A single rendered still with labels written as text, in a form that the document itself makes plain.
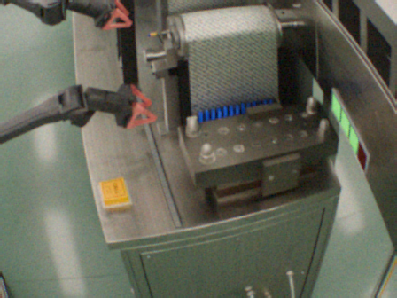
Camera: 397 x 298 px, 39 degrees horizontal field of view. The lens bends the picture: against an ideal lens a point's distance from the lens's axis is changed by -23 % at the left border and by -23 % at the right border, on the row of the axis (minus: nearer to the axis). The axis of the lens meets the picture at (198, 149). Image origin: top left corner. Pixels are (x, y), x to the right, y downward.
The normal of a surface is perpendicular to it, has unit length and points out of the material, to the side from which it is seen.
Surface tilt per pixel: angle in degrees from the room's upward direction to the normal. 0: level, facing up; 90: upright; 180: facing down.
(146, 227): 0
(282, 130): 0
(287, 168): 90
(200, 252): 90
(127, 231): 0
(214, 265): 90
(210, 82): 90
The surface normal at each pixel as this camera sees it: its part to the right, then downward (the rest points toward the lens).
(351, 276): -0.04, -0.71
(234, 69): 0.25, 0.68
